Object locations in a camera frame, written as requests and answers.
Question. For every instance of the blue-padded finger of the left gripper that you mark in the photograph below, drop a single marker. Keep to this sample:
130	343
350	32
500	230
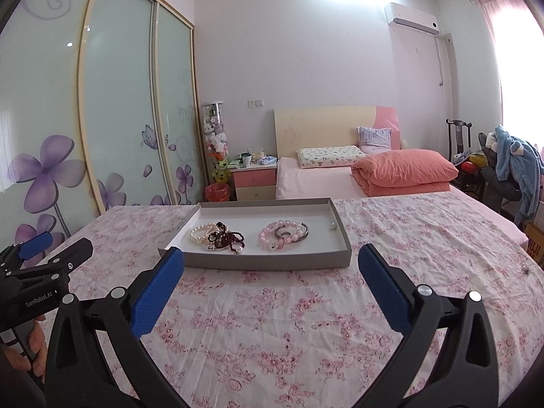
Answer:
35	246

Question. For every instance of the silver cuff bangle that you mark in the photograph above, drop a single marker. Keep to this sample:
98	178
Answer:
291	231

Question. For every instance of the pink floral bed sheet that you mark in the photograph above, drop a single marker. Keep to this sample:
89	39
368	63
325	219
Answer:
313	338

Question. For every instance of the white wall switch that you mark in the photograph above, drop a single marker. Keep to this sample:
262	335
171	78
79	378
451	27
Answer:
252	104

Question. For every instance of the dark wooden chair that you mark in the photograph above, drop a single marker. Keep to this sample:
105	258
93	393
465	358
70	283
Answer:
459	137

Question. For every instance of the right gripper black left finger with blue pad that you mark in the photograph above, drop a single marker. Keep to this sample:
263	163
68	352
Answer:
78	374

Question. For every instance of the red lined waste basket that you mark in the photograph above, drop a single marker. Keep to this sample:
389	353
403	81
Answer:
218	192

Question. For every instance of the person's left hand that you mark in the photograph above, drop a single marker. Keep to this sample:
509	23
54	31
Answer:
38	346

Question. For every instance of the pink mattress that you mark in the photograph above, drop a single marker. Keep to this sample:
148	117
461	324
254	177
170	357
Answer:
338	184

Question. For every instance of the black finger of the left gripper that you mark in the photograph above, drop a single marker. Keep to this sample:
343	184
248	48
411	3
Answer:
69	259

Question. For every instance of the beige and pink headboard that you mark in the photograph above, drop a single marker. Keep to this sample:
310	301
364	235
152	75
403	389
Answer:
325	127

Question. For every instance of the clear tube of plush toys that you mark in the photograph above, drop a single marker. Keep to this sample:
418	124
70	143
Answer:
215	142

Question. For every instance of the blue plush garment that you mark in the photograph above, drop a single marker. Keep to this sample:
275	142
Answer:
521	160

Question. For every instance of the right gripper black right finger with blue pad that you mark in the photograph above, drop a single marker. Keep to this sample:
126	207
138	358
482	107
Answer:
465	373

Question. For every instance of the sliding wardrobe with purple flowers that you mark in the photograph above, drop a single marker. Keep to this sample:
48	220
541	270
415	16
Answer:
98	110

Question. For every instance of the grey shallow cardboard tray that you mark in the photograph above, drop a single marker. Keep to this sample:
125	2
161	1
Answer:
297	254

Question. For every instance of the purple patterned pillow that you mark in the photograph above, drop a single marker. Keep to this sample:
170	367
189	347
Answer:
374	140

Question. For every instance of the pink beige nightstand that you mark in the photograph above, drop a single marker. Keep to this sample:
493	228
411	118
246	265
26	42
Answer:
255	183

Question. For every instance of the white wall air conditioner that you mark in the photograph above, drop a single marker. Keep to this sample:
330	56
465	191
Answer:
405	16

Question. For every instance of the white mug on nightstand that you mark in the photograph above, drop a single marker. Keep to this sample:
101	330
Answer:
247	160

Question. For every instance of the folded salmon pink quilt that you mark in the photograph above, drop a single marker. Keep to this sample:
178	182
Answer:
406	171

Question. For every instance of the floral white pillow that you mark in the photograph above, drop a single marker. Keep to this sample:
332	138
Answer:
315	158

